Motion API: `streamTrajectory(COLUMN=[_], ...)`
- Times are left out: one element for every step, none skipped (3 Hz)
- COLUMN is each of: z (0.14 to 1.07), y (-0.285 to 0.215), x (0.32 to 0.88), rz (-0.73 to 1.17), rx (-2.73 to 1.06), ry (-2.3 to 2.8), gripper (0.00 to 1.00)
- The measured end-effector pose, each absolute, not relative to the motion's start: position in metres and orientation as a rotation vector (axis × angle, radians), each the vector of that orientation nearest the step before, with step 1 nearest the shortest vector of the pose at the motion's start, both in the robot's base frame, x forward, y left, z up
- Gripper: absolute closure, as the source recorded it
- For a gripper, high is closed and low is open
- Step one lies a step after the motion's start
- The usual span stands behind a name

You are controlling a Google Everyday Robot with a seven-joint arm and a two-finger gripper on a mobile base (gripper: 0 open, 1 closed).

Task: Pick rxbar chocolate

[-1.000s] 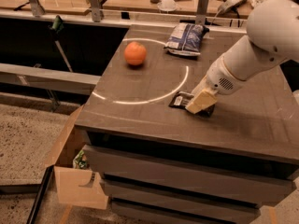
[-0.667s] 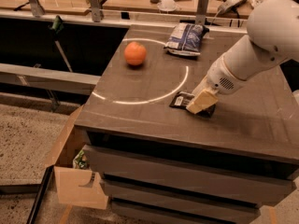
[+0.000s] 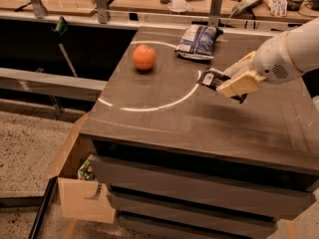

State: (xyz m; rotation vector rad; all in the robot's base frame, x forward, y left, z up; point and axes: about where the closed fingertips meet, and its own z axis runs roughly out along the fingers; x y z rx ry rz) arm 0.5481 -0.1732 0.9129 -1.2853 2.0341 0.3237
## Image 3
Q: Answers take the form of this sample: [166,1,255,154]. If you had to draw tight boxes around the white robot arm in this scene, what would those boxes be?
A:
[217,18,319,98]

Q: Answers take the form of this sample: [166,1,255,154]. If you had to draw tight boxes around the black mesh cup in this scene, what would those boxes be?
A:
[287,0,304,11]

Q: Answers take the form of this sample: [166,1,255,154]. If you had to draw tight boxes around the metal frame post middle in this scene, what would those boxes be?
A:
[95,0,109,24]

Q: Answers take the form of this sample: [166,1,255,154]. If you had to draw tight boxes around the green snack packet in box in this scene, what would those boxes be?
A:
[78,160,95,181]

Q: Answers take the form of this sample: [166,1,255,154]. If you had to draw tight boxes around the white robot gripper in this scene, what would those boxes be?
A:
[216,33,302,98]

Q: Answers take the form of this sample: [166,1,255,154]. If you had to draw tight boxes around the blue white chip bag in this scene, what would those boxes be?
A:
[175,25,223,61]

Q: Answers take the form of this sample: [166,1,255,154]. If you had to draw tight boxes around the grey metal rail beam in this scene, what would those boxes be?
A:
[0,68,107,102]

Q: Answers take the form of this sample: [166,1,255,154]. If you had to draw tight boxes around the white bowl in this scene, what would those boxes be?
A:
[168,0,189,13]

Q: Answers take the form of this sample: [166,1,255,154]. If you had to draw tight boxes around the metal frame post right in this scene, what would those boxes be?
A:
[208,0,222,26]

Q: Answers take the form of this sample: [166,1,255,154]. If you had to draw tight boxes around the green handled tool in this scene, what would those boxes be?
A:
[53,16,80,79]

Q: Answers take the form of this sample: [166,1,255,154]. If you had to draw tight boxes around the grey handheld scanner device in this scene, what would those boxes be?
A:
[231,0,263,16]

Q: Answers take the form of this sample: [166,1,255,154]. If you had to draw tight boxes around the metal frame post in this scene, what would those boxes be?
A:
[95,0,109,24]
[30,0,48,19]
[208,0,222,26]

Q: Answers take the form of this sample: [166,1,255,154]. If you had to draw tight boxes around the orange fruit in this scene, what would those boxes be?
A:
[132,45,157,71]

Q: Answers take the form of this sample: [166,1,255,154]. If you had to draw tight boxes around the metal frame post left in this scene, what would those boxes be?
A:
[30,0,48,19]

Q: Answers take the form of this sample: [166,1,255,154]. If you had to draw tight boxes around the open cardboard box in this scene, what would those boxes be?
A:
[48,114,116,224]

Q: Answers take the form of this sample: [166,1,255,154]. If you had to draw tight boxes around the grey drawer cabinet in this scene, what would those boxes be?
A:
[81,28,318,239]

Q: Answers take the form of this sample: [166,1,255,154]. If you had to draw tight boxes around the black rxbar chocolate wrapper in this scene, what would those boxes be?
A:
[196,68,248,105]

